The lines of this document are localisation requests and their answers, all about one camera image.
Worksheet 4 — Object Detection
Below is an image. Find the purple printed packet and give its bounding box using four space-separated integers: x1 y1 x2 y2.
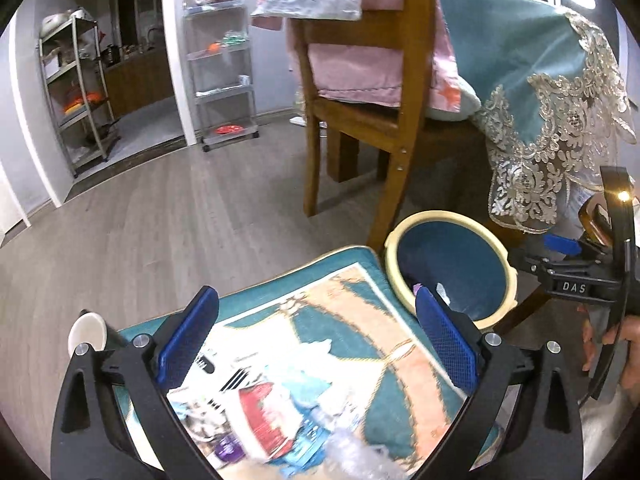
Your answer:
210 432 248 463

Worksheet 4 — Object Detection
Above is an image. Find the orange red cookware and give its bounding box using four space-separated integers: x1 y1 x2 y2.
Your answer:
62 91 108 115

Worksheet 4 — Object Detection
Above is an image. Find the red printed packet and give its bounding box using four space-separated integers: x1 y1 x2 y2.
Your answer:
237 382 301 461

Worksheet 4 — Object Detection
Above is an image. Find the pink seat cushion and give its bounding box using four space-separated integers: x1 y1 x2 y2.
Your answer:
287 0 405 108

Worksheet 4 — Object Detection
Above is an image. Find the white rolling cart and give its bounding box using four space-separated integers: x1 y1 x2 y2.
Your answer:
181 0 261 153

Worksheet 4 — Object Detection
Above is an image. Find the teal lace-trimmed tablecloth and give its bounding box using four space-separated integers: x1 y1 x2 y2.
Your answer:
425 0 638 235

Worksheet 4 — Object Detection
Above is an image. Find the grey printed packet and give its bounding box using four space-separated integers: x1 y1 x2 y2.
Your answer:
167 385 241 456

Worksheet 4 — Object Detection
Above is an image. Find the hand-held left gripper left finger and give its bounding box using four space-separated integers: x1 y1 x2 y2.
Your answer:
50 286 221 480

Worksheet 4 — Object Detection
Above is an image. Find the metal shelf rack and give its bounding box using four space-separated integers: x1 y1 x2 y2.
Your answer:
37 7 121 178

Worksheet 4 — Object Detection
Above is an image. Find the black mug with white inside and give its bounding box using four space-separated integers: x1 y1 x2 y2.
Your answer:
67 311 128 356

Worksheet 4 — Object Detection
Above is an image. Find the white box with black print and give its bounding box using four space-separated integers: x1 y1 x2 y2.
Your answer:
197 327 281 396

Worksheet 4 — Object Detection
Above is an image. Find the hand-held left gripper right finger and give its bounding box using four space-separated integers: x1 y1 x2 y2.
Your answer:
415 286 586 480

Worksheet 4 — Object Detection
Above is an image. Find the brown kitchen cabinet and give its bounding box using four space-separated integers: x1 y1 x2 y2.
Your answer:
102 50 173 118

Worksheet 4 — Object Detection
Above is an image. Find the wooden furniture leg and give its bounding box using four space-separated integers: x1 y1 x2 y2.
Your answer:
492 280 556 338

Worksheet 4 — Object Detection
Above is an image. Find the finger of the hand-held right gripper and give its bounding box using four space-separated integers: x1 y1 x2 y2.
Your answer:
507 252 556 286
544 233 583 257

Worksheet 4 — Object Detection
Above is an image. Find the wooden chair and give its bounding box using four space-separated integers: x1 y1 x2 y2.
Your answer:
285 0 481 251

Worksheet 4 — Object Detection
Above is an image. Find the teal bin with cream rim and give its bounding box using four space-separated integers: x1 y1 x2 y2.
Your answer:
384 210 520 331

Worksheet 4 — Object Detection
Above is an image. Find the person's right hand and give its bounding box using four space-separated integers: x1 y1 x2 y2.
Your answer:
580 305 640 391

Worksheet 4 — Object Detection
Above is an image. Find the metal pot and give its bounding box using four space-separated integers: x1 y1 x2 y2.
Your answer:
40 9 86 36

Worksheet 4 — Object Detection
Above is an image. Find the teal patterned rug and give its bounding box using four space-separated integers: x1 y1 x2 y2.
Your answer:
112 245 501 480

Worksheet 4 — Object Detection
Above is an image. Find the white door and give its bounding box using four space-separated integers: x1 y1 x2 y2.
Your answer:
0 160 31 243

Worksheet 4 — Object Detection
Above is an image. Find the blue printed packet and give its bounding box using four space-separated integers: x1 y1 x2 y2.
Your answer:
280 417 331 466

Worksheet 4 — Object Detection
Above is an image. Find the white object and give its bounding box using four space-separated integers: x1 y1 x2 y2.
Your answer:
289 87 328 128

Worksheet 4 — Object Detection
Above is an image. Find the pink printed cloth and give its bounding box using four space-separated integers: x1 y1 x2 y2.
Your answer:
425 0 463 113

